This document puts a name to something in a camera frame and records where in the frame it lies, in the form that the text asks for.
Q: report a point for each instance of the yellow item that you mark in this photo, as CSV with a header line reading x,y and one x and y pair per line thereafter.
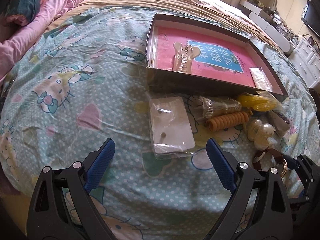
x,y
263,101

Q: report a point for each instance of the tan bedspread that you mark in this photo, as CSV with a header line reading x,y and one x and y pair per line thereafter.
x,y
227,15

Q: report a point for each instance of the earring card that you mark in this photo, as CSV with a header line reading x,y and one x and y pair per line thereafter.
x,y
170,130

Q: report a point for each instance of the pink quilt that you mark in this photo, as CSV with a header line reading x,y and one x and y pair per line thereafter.
x,y
13,48

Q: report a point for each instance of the pink book with blue label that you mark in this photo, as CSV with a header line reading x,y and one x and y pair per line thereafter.
x,y
219,59

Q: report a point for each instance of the black flat television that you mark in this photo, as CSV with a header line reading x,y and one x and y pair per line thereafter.
x,y
310,17

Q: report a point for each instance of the pearl hair clip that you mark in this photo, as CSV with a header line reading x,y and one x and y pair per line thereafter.
x,y
259,133

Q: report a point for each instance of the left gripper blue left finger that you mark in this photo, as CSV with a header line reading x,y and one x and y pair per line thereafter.
x,y
96,163

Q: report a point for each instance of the grey white dresser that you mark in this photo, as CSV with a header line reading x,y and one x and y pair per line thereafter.
x,y
261,19

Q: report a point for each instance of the hello kitty teal bedsheet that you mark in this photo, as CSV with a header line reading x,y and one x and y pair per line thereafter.
x,y
84,82

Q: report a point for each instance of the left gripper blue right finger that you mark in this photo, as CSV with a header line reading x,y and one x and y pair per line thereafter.
x,y
219,159

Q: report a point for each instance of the vanity mirror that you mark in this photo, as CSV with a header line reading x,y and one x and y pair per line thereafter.
x,y
271,4

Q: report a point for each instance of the white narrow plastic packet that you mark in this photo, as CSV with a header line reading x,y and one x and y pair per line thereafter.
x,y
260,79

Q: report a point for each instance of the white drawer cabinet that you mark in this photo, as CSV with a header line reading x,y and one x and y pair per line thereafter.
x,y
305,59

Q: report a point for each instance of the dark beads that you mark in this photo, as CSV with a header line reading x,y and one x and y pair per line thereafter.
x,y
279,121

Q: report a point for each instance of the dark shallow cardboard box tray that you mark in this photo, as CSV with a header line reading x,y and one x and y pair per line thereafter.
x,y
166,81

